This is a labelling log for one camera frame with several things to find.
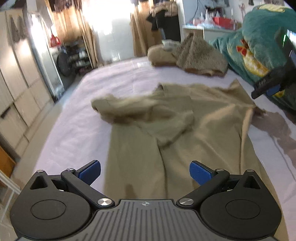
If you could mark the dark hanging clothes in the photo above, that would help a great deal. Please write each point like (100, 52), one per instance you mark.
(164, 15)

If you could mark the brown fuzzy blanket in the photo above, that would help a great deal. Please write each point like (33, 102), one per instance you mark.
(195, 55)

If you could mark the black shoe rack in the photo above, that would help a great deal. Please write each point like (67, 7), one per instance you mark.
(78, 57)

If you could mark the olive green garment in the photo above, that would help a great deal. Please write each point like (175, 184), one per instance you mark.
(155, 137)

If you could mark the white metal chair frame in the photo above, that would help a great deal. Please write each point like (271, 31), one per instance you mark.
(13, 188)

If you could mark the wooden brown desk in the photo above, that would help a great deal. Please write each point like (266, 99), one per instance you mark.
(7, 164)

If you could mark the lilac bed sheet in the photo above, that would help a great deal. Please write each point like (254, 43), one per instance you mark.
(79, 135)

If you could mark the teal patterned quilt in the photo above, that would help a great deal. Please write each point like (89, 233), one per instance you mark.
(252, 50)

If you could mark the black washing machine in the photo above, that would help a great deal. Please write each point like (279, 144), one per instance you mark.
(64, 65)

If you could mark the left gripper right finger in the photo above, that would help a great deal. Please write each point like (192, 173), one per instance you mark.
(209, 182)

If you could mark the white side desk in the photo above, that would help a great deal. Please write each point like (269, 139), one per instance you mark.
(211, 29)

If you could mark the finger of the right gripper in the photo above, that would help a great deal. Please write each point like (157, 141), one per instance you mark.
(273, 90)

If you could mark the tan curtain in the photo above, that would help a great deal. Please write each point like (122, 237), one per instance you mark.
(142, 34)

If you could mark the beige wardrobe cabinets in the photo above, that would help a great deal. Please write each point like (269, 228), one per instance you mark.
(25, 99)

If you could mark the tan folded cushion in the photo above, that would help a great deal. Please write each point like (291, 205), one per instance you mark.
(159, 57)

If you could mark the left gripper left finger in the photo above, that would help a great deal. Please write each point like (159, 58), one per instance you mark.
(79, 182)

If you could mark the red detergent bottle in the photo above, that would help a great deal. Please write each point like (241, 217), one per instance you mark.
(54, 41)

